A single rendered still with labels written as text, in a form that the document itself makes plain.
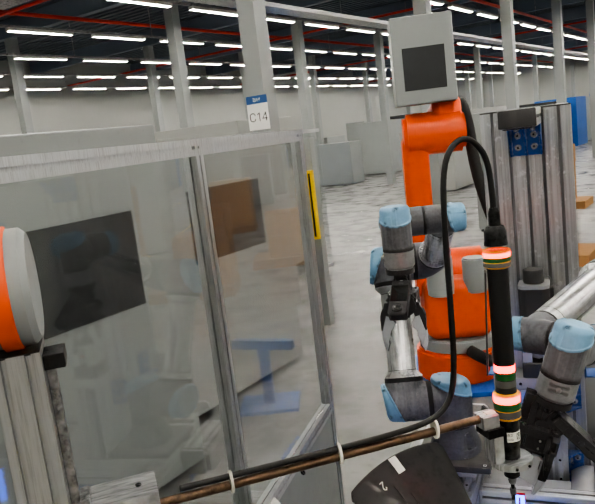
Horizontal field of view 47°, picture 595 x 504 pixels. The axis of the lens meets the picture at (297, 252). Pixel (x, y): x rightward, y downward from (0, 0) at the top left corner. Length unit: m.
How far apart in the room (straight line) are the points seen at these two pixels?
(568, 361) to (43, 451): 0.92
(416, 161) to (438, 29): 0.95
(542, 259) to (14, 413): 1.57
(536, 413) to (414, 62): 3.92
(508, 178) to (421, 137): 3.13
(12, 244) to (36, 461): 0.28
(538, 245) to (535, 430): 0.81
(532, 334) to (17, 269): 1.04
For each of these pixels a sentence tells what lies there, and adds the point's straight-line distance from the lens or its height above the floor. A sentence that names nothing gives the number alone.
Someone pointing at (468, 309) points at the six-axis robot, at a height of 0.61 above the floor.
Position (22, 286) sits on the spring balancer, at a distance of 0.87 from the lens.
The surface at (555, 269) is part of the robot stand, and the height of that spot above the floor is 1.56.
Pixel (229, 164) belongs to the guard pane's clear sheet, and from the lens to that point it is 1.90.
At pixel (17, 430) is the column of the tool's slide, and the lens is 0.97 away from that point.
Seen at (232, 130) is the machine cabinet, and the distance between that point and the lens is 9.77.
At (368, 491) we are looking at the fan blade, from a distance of 1.27.
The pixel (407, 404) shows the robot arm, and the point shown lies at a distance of 2.07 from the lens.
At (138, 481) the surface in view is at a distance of 1.04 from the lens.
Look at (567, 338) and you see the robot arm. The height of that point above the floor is 1.60.
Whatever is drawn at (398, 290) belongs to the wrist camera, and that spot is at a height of 1.63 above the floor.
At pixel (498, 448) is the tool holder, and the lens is 1.20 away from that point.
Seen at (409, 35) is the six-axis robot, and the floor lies 2.64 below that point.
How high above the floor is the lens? 2.03
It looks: 10 degrees down
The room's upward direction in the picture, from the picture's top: 7 degrees counter-clockwise
